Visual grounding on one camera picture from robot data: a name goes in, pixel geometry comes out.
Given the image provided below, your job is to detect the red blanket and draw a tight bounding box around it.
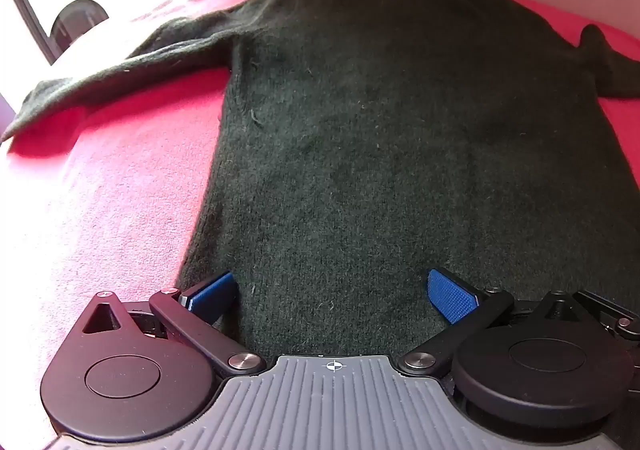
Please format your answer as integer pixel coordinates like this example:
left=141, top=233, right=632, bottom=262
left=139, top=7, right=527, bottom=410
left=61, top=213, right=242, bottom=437
left=0, top=0, right=640, bottom=437

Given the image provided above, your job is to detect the dark door frame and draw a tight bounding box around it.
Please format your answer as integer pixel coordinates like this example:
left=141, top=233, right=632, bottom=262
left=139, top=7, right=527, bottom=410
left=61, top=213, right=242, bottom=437
left=0, top=0, right=57, bottom=67

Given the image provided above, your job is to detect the dark green knit sweater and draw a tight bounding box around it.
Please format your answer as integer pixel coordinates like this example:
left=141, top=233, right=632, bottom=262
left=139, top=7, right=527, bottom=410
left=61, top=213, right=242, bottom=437
left=0, top=0, right=640, bottom=362

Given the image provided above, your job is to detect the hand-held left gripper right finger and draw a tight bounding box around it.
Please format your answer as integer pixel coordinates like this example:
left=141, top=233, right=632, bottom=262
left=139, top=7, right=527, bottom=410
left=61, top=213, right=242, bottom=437
left=398, top=268, right=640, bottom=377

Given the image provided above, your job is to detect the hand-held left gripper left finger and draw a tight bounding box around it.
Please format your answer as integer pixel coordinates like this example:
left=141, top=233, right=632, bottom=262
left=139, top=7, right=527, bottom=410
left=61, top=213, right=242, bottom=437
left=80, top=271, right=267, bottom=379

